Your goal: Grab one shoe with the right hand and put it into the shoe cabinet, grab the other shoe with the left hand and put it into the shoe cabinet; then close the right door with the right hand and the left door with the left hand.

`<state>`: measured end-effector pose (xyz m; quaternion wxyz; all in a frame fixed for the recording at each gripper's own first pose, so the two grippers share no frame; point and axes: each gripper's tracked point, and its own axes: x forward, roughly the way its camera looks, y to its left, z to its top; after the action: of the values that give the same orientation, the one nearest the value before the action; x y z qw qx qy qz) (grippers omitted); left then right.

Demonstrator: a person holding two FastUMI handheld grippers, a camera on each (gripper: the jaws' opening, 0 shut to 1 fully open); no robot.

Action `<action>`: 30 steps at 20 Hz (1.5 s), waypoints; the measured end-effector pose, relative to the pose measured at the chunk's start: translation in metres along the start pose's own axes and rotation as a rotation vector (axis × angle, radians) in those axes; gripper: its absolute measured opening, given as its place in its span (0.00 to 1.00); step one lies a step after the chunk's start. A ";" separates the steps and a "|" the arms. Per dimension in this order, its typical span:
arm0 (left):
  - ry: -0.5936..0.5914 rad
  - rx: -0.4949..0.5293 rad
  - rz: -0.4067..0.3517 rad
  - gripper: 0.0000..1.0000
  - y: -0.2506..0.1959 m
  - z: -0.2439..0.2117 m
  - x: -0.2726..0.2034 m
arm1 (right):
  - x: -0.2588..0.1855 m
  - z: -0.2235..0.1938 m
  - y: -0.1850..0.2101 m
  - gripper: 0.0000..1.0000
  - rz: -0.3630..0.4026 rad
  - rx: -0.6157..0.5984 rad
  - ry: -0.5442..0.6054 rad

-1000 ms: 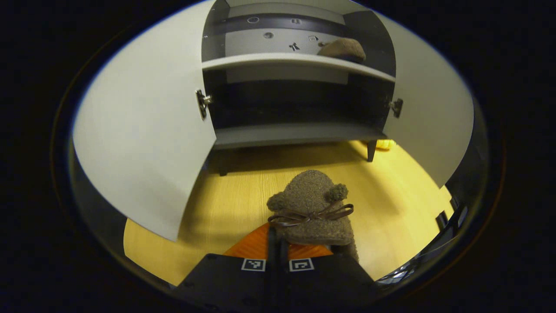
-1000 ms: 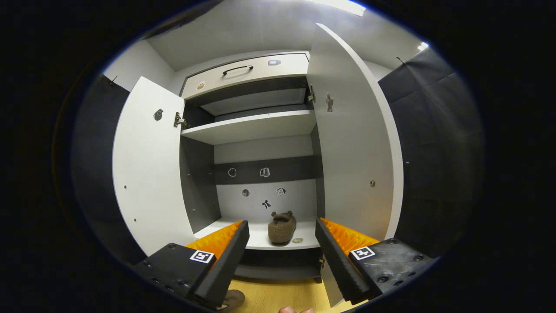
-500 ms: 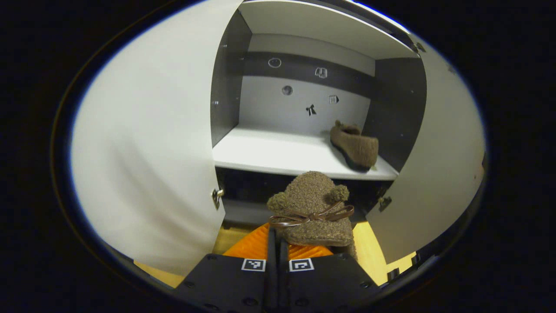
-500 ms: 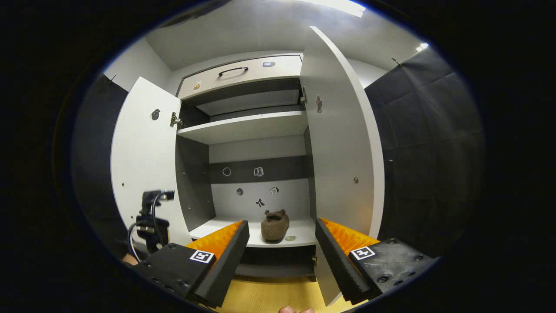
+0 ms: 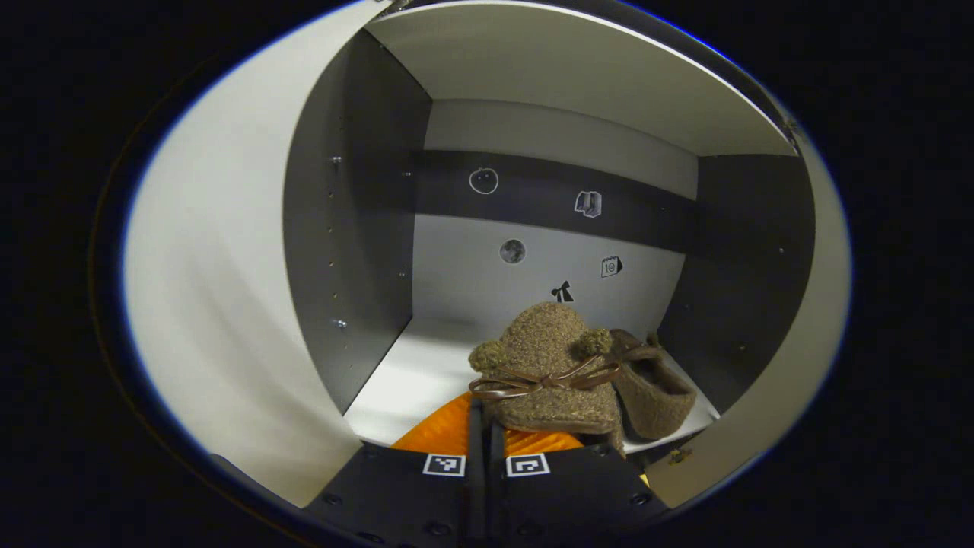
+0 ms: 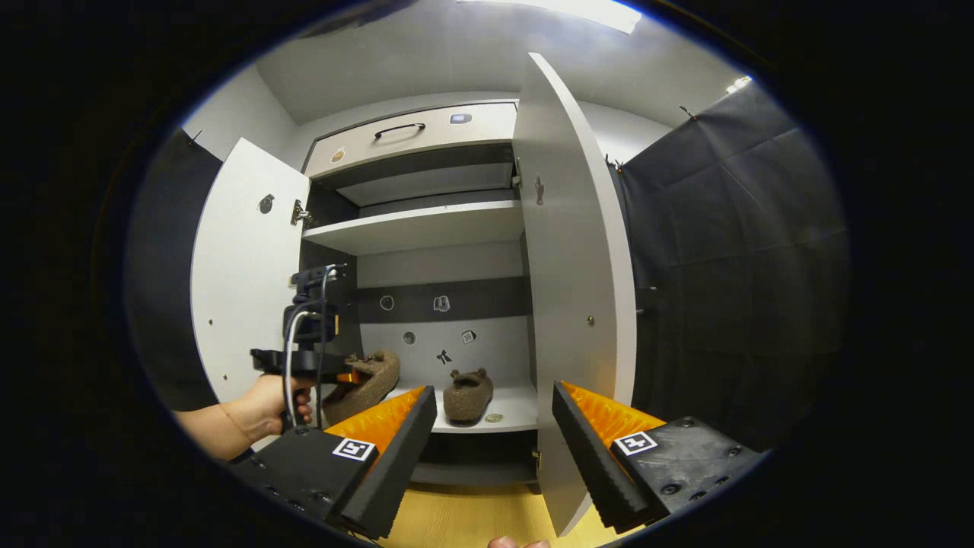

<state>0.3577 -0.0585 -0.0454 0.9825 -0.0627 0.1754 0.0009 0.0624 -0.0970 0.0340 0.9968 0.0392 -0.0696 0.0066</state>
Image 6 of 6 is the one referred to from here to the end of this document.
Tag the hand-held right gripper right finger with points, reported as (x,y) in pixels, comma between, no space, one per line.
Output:
(590,464)

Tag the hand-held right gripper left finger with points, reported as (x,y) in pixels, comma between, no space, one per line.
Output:
(392,464)

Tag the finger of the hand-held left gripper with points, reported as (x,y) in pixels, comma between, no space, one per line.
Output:
(348,376)

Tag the brown felt shoe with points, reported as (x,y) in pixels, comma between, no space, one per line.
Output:
(468,396)
(373,380)

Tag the grey cabinet door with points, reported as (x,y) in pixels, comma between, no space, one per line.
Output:
(243,266)
(571,266)

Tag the grey shoe cabinet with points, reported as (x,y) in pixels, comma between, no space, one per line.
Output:
(441,289)

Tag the beige cabinet drawer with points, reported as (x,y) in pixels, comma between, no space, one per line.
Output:
(426,141)

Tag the black backdrop cloth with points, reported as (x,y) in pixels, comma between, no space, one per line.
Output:
(738,266)
(167,266)

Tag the small ceiling light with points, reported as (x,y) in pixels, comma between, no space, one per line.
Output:
(740,84)

